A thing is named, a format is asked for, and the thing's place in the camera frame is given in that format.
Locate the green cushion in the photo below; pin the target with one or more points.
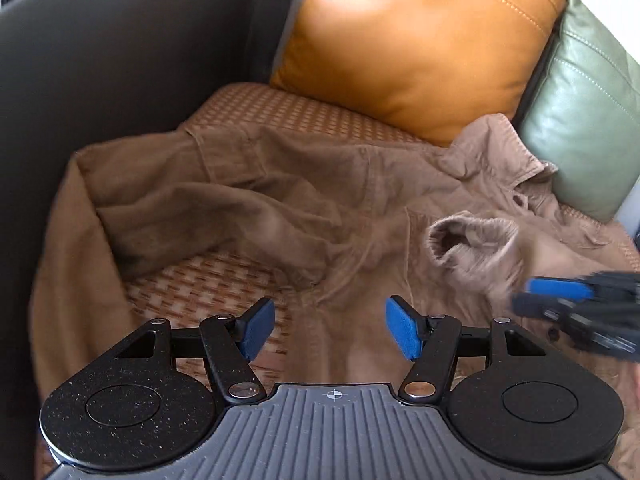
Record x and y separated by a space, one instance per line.
585 125

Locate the woven sofa mat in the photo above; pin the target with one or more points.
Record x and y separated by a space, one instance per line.
250 105

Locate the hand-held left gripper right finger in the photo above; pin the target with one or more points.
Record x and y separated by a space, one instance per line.
402 330

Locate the dark grey sofa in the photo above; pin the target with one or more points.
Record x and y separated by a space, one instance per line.
100 60

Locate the orange cushion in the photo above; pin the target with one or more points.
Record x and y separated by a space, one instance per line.
415 45

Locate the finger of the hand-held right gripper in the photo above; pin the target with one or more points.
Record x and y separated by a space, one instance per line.
557 287
535 306

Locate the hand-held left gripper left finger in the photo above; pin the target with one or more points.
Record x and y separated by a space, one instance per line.
259 330

